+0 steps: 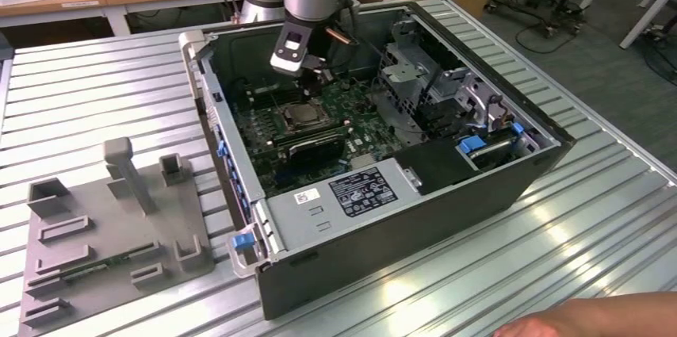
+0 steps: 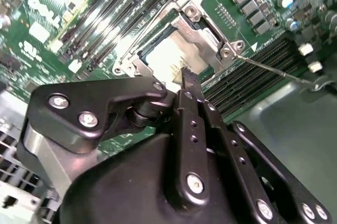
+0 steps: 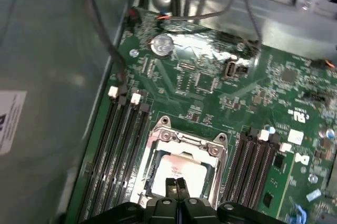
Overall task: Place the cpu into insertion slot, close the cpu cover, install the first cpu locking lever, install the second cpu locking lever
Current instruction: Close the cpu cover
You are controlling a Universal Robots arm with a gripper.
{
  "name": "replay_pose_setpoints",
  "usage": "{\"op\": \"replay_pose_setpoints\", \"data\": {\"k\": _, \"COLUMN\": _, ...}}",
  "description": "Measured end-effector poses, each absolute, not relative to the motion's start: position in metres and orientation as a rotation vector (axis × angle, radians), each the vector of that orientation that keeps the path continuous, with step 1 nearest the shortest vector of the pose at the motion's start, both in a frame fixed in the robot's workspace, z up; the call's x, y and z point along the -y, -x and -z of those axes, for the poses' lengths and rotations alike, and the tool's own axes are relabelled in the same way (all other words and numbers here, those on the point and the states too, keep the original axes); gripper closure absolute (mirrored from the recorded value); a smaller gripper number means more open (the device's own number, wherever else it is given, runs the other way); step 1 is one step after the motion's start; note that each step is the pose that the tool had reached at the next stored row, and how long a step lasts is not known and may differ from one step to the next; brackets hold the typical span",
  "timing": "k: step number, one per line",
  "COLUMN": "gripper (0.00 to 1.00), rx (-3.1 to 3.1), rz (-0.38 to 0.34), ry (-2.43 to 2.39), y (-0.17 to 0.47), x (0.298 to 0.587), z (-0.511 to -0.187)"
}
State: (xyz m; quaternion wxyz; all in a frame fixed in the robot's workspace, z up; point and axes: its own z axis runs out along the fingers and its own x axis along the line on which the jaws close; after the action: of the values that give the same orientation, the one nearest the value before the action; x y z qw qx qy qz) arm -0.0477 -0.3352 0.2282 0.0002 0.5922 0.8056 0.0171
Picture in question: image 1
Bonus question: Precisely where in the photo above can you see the blue plastic drive latch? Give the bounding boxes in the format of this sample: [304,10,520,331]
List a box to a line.
[457,135,487,155]

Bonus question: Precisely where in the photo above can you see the black open PC case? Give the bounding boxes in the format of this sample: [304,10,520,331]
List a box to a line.
[178,0,579,322]

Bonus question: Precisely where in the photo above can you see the black RAM slot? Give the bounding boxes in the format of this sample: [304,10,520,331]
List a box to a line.
[248,82,306,96]
[273,125,344,147]
[270,121,340,142]
[253,89,309,103]

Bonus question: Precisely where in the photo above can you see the green motherboard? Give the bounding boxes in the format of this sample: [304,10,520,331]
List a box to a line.
[232,75,412,199]

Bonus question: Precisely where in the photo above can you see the CPU square plate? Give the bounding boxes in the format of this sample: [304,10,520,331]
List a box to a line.
[289,103,320,124]

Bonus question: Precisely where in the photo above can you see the black graphics card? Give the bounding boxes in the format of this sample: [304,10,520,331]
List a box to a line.
[288,132,349,167]

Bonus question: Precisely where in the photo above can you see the green RAM stick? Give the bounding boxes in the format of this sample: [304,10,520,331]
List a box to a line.
[59,242,161,287]

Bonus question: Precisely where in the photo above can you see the silver metal drive cage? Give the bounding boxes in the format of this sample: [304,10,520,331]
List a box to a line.
[378,41,441,140]

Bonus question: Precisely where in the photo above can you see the silver power supply unit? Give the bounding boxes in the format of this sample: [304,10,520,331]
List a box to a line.
[262,159,425,255]

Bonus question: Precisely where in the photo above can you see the blue case handle tab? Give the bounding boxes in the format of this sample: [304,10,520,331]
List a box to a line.
[232,235,258,254]

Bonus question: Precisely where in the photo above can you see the grey parts rack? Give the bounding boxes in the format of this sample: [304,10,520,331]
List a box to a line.
[18,136,218,334]

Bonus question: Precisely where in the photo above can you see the metal socket cover frame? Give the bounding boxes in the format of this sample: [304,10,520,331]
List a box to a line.
[278,98,330,134]

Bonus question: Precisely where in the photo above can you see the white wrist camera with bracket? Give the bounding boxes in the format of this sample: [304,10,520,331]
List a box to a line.
[269,27,310,75]

